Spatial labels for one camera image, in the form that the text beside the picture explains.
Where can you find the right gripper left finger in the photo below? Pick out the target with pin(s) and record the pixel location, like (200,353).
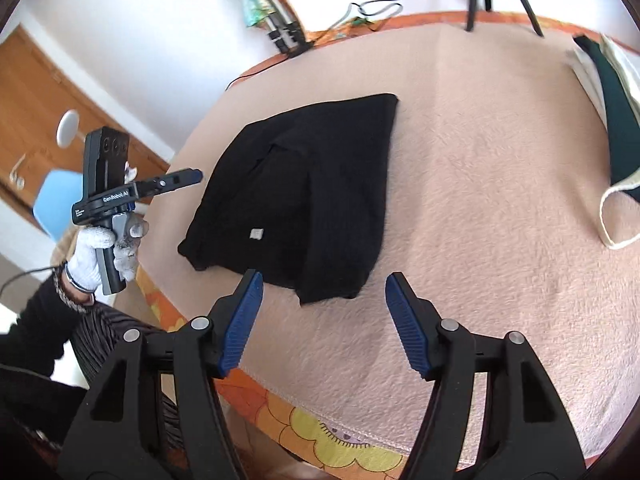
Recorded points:
(119,433)

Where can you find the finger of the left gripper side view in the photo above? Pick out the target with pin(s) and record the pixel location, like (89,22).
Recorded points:
(169,182)

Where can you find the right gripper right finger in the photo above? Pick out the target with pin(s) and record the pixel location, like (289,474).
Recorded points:
(526,432)

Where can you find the black shirt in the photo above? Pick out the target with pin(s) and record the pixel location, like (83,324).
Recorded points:
(301,198)

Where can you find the left forearm black sleeve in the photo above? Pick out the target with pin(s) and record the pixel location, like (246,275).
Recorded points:
(36,340)

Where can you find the left hand white glove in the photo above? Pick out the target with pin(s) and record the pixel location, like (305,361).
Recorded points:
(105,255)

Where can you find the blue chair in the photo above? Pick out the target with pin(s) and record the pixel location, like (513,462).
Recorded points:
(60,189)

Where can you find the white desk lamp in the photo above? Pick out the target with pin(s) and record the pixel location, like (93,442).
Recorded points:
(66,133)

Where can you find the grey striped cloth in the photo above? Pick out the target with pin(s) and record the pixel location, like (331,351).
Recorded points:
(93,340)

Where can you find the wooden door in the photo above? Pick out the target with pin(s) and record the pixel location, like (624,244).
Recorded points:
(34,96)

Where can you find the orange floral bed sheet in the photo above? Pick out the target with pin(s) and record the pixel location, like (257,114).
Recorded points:
(310,439)

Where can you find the grey folded tripod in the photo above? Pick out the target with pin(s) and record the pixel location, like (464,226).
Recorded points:
(285,30)

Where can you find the white folded top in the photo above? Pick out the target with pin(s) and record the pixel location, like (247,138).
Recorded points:
(627,68)

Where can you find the dark green folded garment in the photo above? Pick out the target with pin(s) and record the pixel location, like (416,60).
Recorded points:
(621,122)

